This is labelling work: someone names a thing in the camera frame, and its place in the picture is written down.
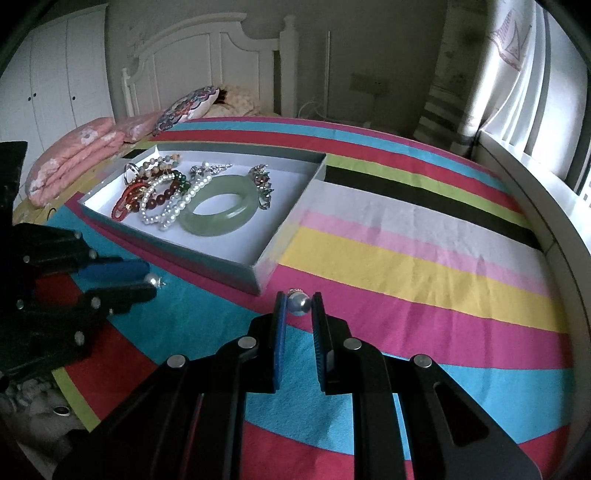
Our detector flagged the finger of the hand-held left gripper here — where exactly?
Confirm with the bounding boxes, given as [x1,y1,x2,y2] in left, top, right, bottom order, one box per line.
[16,282,158,357]
[18,225,149,281]

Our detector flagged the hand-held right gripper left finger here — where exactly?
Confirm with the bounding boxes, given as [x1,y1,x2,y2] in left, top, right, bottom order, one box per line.
[53,292,288,480]

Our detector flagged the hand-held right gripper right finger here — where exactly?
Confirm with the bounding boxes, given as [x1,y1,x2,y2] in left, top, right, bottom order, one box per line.
[312,292,542,480]

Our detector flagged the red bracelet with gold tassel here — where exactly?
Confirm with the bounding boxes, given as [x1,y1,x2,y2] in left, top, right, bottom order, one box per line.
[111,178,153,221]

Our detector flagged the white pearl strand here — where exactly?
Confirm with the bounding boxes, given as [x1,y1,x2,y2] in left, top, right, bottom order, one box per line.
[141,173,208,232]

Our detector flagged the dark red bead bracelet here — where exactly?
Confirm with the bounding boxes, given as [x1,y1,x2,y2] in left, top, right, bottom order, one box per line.
[139,171,190,215]

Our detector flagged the grey and white jewelry box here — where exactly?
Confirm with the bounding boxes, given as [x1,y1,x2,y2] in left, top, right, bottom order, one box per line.
[76,143,328,296]

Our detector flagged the beige stone bead bracelet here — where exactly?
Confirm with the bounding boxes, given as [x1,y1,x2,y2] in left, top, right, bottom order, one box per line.
[136,154,183,178]

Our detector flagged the silver rhinestone brooch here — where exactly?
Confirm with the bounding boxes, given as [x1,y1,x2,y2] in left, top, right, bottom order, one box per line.
[190,161,234,178]

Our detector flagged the enamel flower brooch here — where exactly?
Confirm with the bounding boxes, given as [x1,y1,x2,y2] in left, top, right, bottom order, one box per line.
[249,164,278,210]

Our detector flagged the yellow printed sheet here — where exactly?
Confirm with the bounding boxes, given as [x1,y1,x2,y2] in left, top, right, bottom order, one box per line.
[11,196,70,227]

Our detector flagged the green jade bangle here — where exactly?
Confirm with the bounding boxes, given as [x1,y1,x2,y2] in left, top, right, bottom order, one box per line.
[179,174,259,237]

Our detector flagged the striped colourful bedsheet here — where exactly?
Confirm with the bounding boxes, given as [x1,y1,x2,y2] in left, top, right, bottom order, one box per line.
[51,115,578,480]

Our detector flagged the pink folded quilt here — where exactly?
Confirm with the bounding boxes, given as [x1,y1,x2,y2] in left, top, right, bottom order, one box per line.
[25,113,162,206]

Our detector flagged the patterned round pillow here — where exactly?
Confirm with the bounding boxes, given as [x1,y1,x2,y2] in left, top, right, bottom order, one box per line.
[152,85,220,134]

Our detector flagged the white wardrobe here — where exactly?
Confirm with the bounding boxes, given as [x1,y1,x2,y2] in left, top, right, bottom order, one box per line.
[0,2,116,144]

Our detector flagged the beige floral pillow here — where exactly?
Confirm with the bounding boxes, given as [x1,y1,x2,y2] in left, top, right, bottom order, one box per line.
[208,87,273,118]

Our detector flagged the white headboard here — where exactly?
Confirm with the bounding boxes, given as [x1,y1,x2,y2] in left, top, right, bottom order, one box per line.
[121,13,298,118]

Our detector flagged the printed light curtain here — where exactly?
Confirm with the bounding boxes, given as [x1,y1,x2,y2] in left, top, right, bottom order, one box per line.
[416,0,578,185]

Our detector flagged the wall socket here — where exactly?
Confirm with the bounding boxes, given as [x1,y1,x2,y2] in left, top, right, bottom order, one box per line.
[351,73,389,95]

